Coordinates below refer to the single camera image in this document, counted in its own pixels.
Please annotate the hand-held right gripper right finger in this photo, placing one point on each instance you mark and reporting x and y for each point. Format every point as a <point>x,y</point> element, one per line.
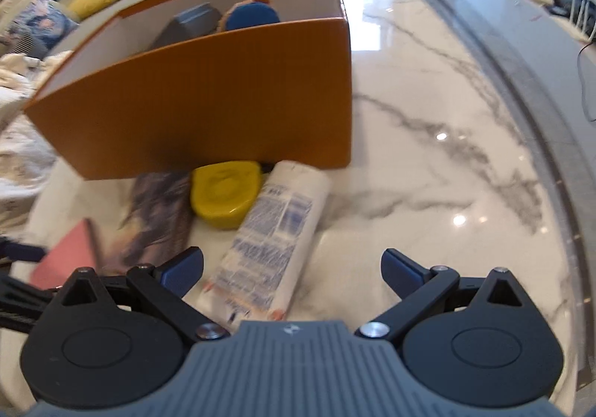
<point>401,271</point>

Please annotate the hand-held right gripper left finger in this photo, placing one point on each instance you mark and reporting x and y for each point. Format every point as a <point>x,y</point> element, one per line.
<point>179,270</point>

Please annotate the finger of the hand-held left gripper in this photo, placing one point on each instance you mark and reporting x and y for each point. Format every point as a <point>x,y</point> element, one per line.
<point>21,251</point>
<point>21,305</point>

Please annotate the white tube with blue print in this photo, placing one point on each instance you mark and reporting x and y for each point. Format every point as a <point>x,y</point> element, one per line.
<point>274,230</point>

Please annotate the orange cardboard storage box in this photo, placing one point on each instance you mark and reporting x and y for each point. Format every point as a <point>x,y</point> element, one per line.
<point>209,95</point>

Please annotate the dark grey box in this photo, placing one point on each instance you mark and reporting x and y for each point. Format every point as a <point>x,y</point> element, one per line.
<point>191,23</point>

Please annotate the brown and white plush dog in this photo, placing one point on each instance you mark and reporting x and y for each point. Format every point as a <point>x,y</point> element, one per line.
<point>254,16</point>

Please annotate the pink book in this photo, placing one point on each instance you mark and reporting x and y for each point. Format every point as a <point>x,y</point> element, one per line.
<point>70,254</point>

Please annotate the illustrated magazine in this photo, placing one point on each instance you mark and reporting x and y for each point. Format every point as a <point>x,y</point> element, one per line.
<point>158,212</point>

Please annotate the yellow plastic container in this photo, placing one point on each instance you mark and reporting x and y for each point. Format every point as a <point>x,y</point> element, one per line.
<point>223,193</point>

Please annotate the cream patterned blanket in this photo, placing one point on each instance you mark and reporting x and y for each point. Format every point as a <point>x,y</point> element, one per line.
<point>23,156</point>

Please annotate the blue patterned pillow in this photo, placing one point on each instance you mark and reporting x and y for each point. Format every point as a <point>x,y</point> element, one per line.
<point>42,23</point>

